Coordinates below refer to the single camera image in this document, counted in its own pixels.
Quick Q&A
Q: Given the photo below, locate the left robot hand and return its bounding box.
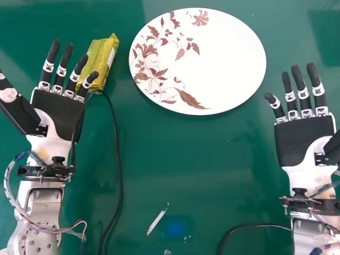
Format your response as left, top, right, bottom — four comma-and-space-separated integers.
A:
0, 39, 99, 184

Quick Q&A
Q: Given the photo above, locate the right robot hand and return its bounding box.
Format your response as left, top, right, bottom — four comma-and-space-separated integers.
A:
263, 62, 340, 213

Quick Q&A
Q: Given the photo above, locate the yellow-green biscuit packet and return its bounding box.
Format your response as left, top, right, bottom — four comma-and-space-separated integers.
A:
75, 32, 120, 95

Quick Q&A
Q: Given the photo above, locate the white plate brown leaf pattern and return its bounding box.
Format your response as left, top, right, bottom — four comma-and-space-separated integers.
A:
128, 7, 267, 116

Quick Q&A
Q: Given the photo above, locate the white tape scrap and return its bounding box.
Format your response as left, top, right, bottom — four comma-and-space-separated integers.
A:
146, 208, 168, 236

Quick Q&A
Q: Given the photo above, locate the multicoloured wire bundle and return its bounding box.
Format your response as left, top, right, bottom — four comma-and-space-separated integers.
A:
3, 150, 88, 241
309, 182, 340, 233

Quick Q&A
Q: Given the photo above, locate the long black cable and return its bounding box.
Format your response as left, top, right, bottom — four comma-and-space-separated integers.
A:
70, 89, 124, 255

